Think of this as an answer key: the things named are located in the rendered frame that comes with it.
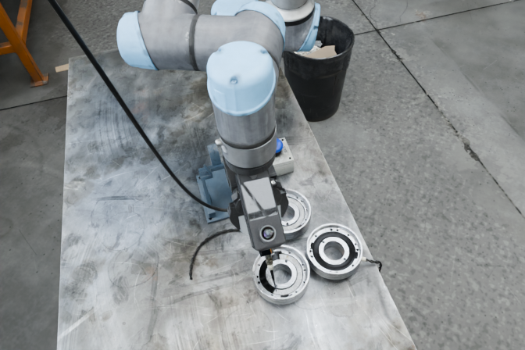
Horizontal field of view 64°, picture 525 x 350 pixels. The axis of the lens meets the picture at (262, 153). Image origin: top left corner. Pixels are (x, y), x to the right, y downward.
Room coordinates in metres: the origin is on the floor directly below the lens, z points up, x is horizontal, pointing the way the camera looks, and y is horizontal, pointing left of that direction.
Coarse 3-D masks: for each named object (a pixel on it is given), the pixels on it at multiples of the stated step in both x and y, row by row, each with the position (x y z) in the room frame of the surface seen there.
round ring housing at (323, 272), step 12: (324, 228) 0.40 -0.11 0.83; (336, 228) 0.40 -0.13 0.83; (348, 228) 0.39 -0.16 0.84; (312, 240) 0.38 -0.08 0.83; (324, 240) 0.38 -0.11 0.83; (336, 240) 0.38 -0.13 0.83; (348, 252) 0.35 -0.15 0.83; (360, 252) 0.34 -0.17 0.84; (312, 264) 0.33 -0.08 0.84; (336, 264) 0.33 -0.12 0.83; (324, 276) 0.31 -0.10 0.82; (336, 276) 0.30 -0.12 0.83; (348, 276) 0.31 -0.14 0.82
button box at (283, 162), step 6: (282, 138) 0.64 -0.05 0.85; (282, 150) 0.60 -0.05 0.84; (288, 150) 0.60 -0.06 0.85; (276, 156) 0.58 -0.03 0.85; (282, 156) 0.58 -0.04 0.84; (288, 156) 0.58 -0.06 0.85; (276, 162) 0.57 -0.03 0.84; (282, 162) 0.57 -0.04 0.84; (288, 162) 0.57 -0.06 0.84; (276, 168) 0.56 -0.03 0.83; (282, 168) 0.57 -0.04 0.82; (288, 168) 0.57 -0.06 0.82; (282, 174) 0.57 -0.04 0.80
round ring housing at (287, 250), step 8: (280, 248) 0.37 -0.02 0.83; (288, 248) 0.36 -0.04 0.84; (264, 256) 0.36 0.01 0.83; (296, 256) 0.35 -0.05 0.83; (304, 256) 0.34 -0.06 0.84; (256, 264) 0.34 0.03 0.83; (280, 264) 0.34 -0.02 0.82; (288, 264) 0.34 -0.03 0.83; (304, 264) 0.33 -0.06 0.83; (256, 272) 0.33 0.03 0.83; (288, 272) 0.33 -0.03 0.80; (296, 272) 0.32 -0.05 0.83; (304, 272) 0.32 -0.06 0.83; (256, 280) 0.31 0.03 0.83; (272, 280) 0.31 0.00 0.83; (304, 280) 0.30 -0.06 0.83; (256, 288) 0.30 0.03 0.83; (264, 288) 0.29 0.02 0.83; (280, 288) 0.29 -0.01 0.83; (304, 288) 0.28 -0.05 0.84; (264, 296) 0.28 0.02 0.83; (272, 296) 0.27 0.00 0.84; (288, 296) 0.27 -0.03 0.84; (296, 296) 0.27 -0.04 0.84; (280, 304) 0.27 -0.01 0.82
